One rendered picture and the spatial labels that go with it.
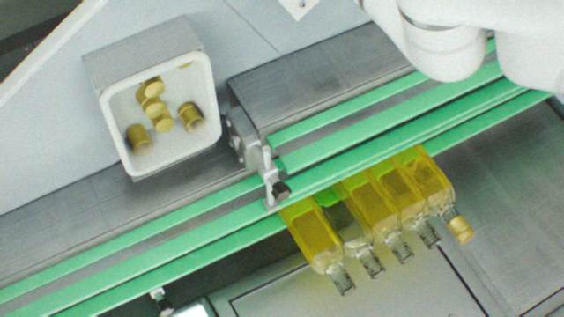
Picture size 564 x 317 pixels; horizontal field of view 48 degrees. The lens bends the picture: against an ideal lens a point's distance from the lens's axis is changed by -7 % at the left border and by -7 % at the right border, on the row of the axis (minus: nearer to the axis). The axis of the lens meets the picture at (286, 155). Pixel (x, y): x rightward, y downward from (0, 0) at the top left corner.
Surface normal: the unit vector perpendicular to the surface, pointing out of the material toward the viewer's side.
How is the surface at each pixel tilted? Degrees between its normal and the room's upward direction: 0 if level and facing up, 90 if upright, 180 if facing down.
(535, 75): 44
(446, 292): 90
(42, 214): 90
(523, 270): 90
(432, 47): 52
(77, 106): 0
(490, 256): 90
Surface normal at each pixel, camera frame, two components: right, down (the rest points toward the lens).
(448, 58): -0.04, 0.90
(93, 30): 0.47, 0.72
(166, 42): -0.03, -0.57
